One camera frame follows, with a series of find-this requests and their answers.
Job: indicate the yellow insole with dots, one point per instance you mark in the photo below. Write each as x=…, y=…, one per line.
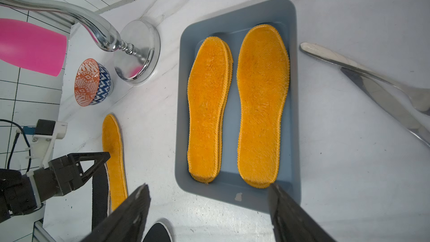
x=207, y=91
x=112, y=143
x=263, y=78

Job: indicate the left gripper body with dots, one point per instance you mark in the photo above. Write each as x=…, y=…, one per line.
x=61, y=177

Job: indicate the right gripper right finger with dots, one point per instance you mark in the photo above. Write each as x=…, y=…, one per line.
x=291, y=223

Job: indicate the chrome glass holder stand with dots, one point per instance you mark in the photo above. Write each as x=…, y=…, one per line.
x=136, y=48

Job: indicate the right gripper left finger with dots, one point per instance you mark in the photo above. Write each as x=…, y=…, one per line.
x=127, y=222

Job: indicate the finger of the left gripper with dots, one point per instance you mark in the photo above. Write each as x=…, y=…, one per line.
x=81, y=175

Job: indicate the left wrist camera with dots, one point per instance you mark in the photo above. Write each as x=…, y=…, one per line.
x=43, y=137

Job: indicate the black insole left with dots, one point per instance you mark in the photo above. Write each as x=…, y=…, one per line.
x=100, y=196

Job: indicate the pink plastic goblet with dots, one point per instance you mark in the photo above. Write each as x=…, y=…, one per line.
x=32, y=47

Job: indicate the black insole right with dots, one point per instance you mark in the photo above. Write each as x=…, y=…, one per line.
x=159, y=232

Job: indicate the silver knife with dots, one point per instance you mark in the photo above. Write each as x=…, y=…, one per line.
x=389, y=104

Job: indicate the black insole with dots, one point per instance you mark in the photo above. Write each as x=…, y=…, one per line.
x=100, y=196
x=159, y=232

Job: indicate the silver fork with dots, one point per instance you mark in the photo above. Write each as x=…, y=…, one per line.
x=419, y=97

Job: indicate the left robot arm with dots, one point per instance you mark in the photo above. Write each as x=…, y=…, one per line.
x=24, y=194

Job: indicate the blue grey storage box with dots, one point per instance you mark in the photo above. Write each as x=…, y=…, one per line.
x=232, y=25

